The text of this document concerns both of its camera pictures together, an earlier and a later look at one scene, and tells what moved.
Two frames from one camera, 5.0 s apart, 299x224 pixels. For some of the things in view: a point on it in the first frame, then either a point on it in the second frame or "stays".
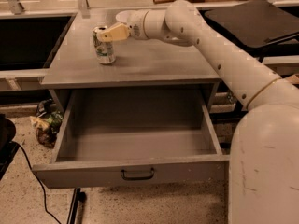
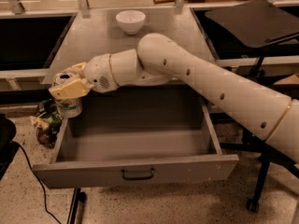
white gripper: (136, 24) to (97, 73)
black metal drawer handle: (123, 175) stays
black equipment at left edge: (8, 148) stays
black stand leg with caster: (78, 195) stays
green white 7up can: (105, 49) to (67, 107)
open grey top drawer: (137, 137) stays
